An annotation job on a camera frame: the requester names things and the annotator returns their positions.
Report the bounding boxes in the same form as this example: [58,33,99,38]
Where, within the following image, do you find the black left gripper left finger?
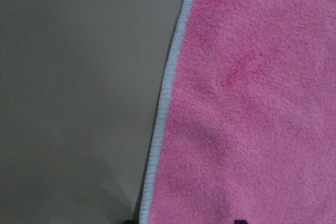
[123,220,137,224]

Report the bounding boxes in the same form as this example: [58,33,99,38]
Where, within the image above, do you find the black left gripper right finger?
[234,219,246,224]

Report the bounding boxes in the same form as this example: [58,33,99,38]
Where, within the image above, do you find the pink and grey towel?
[139,0,335,223]

